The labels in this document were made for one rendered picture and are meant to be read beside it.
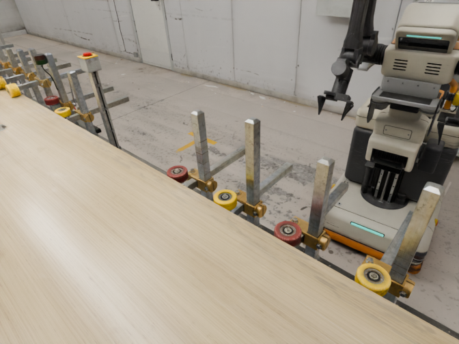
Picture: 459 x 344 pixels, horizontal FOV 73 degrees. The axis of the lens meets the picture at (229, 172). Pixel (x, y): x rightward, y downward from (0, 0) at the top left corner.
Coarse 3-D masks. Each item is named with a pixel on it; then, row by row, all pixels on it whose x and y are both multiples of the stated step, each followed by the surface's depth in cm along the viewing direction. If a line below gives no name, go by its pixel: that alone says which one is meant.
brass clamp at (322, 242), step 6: (294, 216) 105; (300, 222) 102; (306, 222) 102; (306, 228) 100; (306, 234) 98; (324, 234) 98; (306, 240) 99; (312, 240) 97; (318, 240) 96; (324, 240) 96; (330, 240) 99; (312, 246) 99; (318, 246) 96; (324, 246) 96
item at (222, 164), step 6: (240, 150) 146; (228, 156) 142; (234, 156) 142; (240, 156) 146; (216, 162) 138; (222, 162) 138; (228, 162) 140; (210, 168) 135; (216, 168) 135; (222, 168) 138; (210, 174) 133; (192, 180) 128; (186, 186) 125; (192, 186) 127
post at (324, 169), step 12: (324, 156) 83; (324, 168) 82; (324, 180) 84; (324, 192) 86; (312, 204) 91; (324, 204) 90; (312, 216) 94; (324, 216) 94; (312, 228) 96; (312, 252) 101
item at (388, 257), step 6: (408, 216) 105; (408, 222) 103; (402, 228) 101; (396, 234) 98; (402, 234) 98; (396, 240) 96; (390, 246) 95; (396, 246) 94; (390, 252) 93; (396, 252) 93; (384, 258) 91; (390, 258) 91; (390, 264) 89
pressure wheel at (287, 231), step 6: (282, 222) 94; (288, 222) 93; (276, 228) 92; (282, 228) 92; (288, 228) 91; (294, 228) 92; (300, 228) 91; (276, 234) 90; (282, 234) 89; (288, 234) 90; (294, 234) 89; (300, 234) 89; (282, 240) 88; (288, 240) 88; (294, 240) 88; (300, 240) 90
